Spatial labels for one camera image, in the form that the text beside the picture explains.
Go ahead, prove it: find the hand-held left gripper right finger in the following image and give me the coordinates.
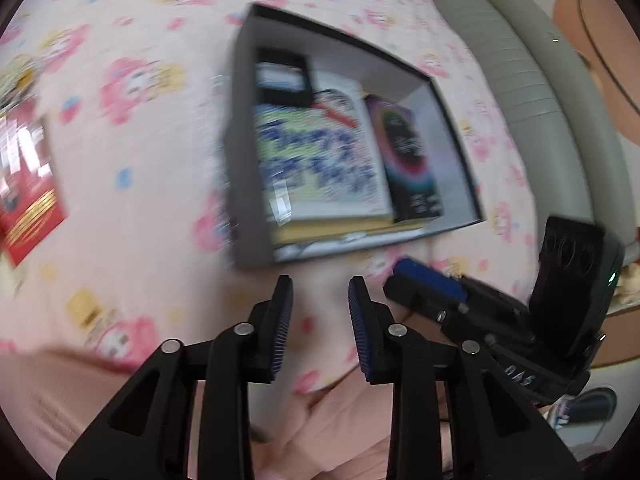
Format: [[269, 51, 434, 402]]
[[347, 276, 583, 480]]

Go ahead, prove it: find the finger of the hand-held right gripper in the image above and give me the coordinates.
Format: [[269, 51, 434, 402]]
[[383, 257, 471, 323]]

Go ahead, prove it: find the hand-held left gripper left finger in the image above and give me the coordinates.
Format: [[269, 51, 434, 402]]
[[56, 274, 294, 480]]

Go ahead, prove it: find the dark grey cardboard box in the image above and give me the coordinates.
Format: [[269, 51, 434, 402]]
[[221, 2, 487, 272]]

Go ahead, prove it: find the beige plush toy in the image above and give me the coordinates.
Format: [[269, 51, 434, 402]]
[[614, 259, 640, 307]]

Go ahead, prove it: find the grey round object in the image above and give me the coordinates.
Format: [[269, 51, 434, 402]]
[[547, 385, 617, 428]]

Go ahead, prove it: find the blue and white book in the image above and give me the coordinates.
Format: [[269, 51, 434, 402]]
[[254, 71, 394, 223]]

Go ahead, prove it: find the red pen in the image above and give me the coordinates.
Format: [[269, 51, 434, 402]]
[[314, 99, 359, 129]]

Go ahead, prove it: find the grey padded headboard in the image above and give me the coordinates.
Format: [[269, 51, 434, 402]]
[[414, 0, 637, 273]]

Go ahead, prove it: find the small black box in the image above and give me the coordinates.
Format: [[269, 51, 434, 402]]
[[256, 47, 315, 108]]

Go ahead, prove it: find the pink floral bedsheet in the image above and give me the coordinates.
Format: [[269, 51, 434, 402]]
[[0, 0, 541, 396]]

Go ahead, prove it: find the pink cloth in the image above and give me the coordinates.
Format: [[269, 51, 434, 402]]
[[0, 349, 453, 480]]

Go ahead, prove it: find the red packet with gold print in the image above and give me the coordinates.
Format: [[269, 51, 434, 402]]
[[0, 100, 69, 268]]

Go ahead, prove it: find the black book with colourful ring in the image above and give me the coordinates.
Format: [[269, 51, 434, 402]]
[[364, 93, 446, 224]]

